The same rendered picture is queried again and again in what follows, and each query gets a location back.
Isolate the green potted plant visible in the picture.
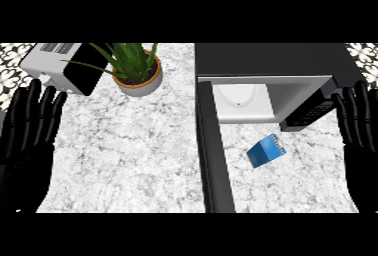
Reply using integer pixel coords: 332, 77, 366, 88
60, 43, 164, 98

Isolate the silver toaster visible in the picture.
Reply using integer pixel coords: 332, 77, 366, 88
19, 43, 109, 97

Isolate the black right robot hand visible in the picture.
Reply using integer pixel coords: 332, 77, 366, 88
329, 80, 378, 214

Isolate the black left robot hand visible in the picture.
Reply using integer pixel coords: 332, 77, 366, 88
0, 78, 69, 214

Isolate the dark grey microwave door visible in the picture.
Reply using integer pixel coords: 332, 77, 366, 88
195, 80, 237, 214

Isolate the dark grey microwave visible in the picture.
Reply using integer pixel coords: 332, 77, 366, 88
193, 43, 367, 133

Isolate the blue milk carton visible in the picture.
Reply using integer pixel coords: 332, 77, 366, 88
245, 133, 288, 169

